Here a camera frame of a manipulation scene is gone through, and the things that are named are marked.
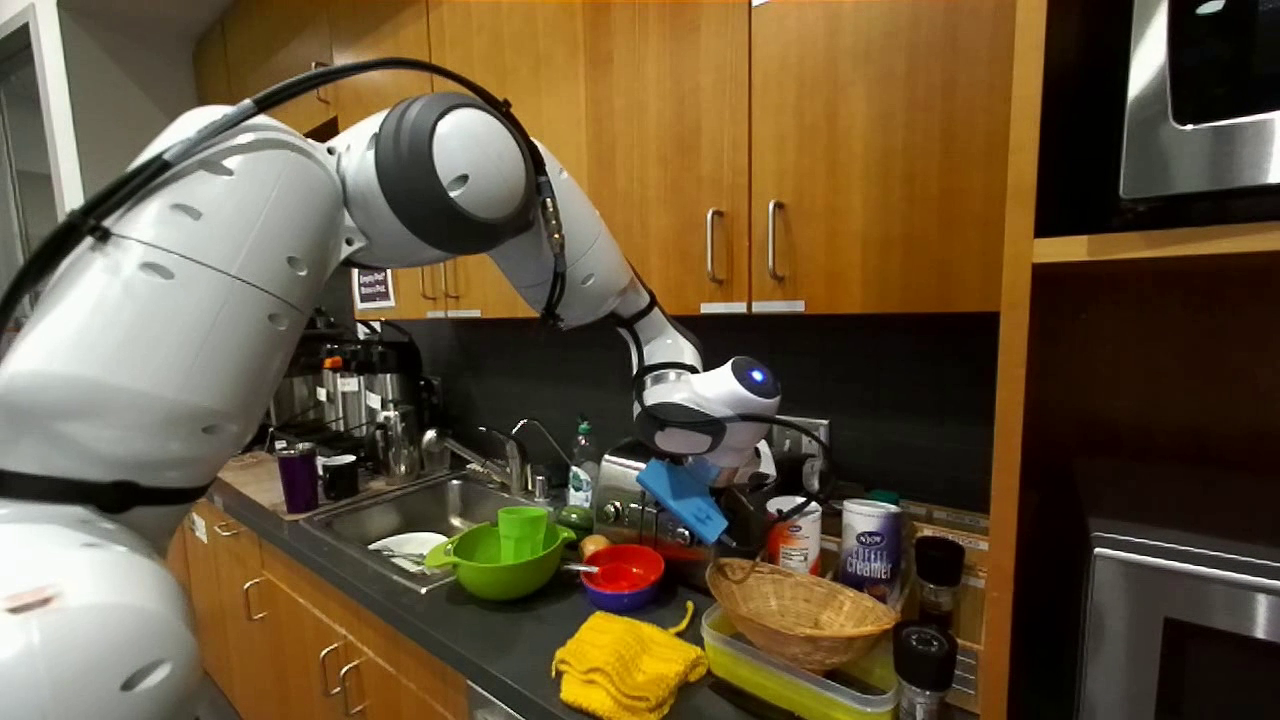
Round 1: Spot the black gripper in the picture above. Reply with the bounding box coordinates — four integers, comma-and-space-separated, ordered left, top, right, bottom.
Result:
717, 474, 782, 560

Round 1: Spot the wicker basket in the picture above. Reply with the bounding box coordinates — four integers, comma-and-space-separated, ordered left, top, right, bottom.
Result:
699, 552, 904, 677

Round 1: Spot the white canister blue label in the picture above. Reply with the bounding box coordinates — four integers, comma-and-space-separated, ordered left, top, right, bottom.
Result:
836, 491, 906, 592

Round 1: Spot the red plastic bowl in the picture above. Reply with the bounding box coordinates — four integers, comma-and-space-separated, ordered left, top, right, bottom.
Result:
574, 538, 673, 599

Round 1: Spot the silver toaster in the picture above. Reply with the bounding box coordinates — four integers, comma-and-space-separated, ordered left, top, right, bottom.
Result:
586, 446, 750, 542

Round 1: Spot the blue plastic bowl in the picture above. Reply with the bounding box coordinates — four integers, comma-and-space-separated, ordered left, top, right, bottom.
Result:
585, 579, 669, 621

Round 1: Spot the dish soap bottle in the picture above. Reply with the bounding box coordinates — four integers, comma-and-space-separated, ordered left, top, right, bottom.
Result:
558, 420, 601, 527

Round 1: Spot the clear container green lid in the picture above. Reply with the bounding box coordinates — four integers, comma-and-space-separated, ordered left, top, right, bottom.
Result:
697, 603, 899, 720

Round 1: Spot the yellow knitted cloth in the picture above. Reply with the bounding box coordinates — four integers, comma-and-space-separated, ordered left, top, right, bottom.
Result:
547, 596, 717, 720

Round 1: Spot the black pepper grinder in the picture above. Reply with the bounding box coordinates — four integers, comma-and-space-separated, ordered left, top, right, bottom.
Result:
906, 531, 967, 632
887, 621, 961, 720

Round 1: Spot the thin gooseneck tap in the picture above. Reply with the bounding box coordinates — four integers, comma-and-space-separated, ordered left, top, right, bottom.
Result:
509, 412, 578, 504

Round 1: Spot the green plastic cup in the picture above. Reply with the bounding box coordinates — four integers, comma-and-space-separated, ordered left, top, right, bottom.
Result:
491, 498, 558, 563

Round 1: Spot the green plastic bowl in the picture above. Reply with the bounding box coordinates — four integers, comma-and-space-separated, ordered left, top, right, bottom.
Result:
444, 517, 578, 603

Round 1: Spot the chrome sink faucet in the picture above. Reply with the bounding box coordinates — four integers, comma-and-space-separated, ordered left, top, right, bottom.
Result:
435, 420, 527, 498

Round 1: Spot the stainless steel sink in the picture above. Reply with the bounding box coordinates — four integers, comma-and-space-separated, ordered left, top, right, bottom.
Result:
303, 468, 539, 599

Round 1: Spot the white plate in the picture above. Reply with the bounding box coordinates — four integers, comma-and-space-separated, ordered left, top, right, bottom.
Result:
362, 527, 454, 579

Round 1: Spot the wooden cabinet door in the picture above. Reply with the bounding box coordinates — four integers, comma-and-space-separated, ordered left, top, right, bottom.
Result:
743, 0, 1018, 321
574, 0, 754, 321
425, 0, 593, 322

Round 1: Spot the black mug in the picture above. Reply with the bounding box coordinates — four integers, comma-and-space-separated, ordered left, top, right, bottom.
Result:
317, 446, 362, 504

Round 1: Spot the purple white sign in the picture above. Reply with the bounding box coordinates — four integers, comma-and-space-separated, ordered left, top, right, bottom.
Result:
349, 262, 400, 316

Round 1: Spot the wooden base cabinet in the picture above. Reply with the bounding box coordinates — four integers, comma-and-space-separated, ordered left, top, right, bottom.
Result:
175, 497, 473, 720

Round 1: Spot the purple mug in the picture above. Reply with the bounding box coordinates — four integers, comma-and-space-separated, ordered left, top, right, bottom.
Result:
272, 440, 324, 520

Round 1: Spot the built-in steel appliance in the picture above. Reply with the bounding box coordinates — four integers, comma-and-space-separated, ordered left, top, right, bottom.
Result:
1085, 517, 1280, 720

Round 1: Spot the steel microwave oven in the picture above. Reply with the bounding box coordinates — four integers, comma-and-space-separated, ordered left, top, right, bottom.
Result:
1112, 0, 1280, 205

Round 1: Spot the wall power outlet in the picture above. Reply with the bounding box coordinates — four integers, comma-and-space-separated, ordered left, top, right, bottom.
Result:
782, 412, 836, 498

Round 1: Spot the steel cabinet handle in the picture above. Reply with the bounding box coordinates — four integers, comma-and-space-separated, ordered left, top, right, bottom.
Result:
760, 192, 790, 284
699, 199, 731, 286

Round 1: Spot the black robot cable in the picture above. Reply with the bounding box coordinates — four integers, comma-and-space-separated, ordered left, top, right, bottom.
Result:
0, 50, 571, 331

